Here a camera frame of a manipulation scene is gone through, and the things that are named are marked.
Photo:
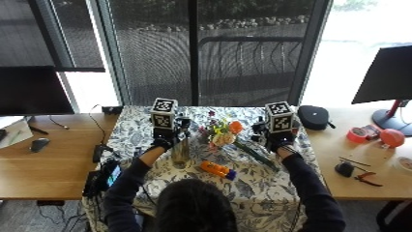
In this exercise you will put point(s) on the person's right hand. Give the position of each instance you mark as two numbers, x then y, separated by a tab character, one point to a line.
274	138

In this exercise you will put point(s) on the person's left hand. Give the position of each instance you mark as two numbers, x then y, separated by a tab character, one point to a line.
164	139

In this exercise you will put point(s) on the clear glass vase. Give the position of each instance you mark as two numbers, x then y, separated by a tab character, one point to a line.
180	150

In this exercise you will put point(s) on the flower bouquet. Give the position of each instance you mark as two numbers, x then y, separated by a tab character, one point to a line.
222	133

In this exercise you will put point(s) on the white marker cube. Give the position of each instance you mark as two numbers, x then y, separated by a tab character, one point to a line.
162	113
278	117

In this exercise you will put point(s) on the black zip case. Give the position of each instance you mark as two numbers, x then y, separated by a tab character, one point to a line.
313	116

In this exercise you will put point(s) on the black box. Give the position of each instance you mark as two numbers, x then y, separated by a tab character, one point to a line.
112	110

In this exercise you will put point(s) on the orange glue bottle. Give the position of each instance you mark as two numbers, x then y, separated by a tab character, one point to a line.
217	169

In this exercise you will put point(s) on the black phone with lit screen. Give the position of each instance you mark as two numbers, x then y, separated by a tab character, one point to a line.
112	174

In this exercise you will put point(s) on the small black device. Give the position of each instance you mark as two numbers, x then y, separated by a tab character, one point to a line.
344	168

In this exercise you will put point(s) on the red tape roll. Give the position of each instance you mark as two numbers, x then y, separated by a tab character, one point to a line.
356	135

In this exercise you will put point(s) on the black pencil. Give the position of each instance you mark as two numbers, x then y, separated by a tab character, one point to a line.
354	161

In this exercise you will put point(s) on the blue floral tablecloth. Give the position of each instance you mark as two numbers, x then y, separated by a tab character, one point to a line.
214	193

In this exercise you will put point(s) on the the person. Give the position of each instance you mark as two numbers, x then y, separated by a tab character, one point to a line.
201	203

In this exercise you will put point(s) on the red ball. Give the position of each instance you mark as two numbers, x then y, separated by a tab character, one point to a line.
392	137

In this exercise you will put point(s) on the black computer mouse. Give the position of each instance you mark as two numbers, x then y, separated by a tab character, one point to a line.
38	144

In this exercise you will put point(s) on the white tape roll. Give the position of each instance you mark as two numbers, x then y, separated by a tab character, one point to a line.
404	163

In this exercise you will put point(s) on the black monitor with red stand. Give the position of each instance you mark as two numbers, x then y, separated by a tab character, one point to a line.
385	80

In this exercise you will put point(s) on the white paper sheet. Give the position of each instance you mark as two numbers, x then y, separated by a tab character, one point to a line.
13	132

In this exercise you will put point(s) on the black chair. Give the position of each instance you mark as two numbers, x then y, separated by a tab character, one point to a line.
393	216

